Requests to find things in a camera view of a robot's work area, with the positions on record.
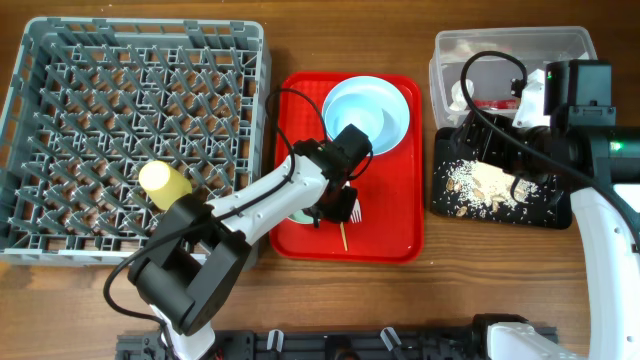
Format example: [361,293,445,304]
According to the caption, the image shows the large light blue plate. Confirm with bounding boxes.
[322,76,410,156]

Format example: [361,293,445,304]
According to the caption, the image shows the black tray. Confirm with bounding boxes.
[426,128,572,230]

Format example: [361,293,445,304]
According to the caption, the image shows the small light blue bowl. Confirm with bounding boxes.
[323,93,384,155]

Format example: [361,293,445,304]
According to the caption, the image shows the red plastic tray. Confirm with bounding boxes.
[269,72,424,265]

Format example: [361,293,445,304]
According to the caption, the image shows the grey dishwasher rack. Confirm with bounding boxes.
[1,17,271,266]

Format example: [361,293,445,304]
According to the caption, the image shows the red sauce packet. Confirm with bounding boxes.
[474,99,520,111]

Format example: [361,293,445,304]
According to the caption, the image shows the white plastic fork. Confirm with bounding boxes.
[350,198,362,223]

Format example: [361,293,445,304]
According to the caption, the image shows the crumpled white napkin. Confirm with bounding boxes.
[449,81,468,111]

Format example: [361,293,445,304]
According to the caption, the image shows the clear plastic bin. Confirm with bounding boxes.
[428,26,599,131]

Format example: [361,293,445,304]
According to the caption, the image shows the wooden chopstick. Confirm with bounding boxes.
[339,222,349,252]

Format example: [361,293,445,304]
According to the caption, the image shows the yellow cup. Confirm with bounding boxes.
[138,160,192,211]

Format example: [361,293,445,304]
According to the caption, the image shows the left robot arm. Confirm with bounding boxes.
[128,125,372,359]

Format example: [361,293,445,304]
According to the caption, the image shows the green bowl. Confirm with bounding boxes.
[288,210,314,225]

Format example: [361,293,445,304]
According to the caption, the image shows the food scraps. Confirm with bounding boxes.
[436,160,540,219]

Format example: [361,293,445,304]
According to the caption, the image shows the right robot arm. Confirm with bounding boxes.
[451,55,639,359]

